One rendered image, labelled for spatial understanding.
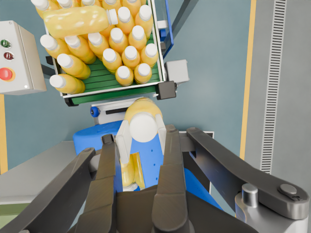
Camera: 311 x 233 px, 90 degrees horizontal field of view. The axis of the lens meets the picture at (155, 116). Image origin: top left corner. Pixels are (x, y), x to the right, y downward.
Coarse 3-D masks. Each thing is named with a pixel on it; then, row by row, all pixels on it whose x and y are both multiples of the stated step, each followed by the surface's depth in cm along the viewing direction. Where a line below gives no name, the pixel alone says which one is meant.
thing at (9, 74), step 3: (0, 69) 45; (3, 69) 45; (6, 69) 45; (9, 69) 45; (0, 72) 45; (3, 72) 45; (6, 72) 45; (9, 72) 45; (0, 75) 45; (3, 75) 45; (6, 75) 45; (9, 75) 45; (0, 78) 45; (3, 78) 45; (6, 78) 45; (9, 78) 45
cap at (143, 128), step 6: (144, 114) 22; (132, 120) 21; (138, 120) 21; (144, 120) 21; (150, 120) 21; (132, 126) 21; (138, 126) 21; (144, 126) 21; (150, 126) 21; (156, 126) 21; (132, 132) 21; (138, 132) 21; (144, 132) 21; (150, 132) 21; (156, 132) 21; (138, 138) 21; (144, 138) 21; (150, 138) 21
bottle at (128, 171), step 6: (132, 156) 49; (120, 162) 45; (132, 162) 48; (126, 168) 46; (132, 168) 47; (126, 174) 46; (132, 174) 47; (126, 180) 46; (132, 180) 48; (126, 186) 48
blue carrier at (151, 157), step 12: (120, 120) 65; (84, 132) 46; (96, 132) 42; (108, 132) 39; (84, 144) 40; (96, 144) 39; (132, 144) 40; (144, 144) 42; (156, 144) 45; (144, 156) 42; (156, 156) 45; (144, 168) 42; (156, 168) 45; (144, 180) 42; (156, 180) 44
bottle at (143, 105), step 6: (138, 102) 26; (144, 102) 26; (150, 102) 27; (132, 108) 25; (138, 108) 24; (144, 108) 24; (150, 108) 24; (156, 108) 26; (126, 114) 25; (132, 114) 24; (138, 114) 23; (150, 114) 23; (162, 120) 27
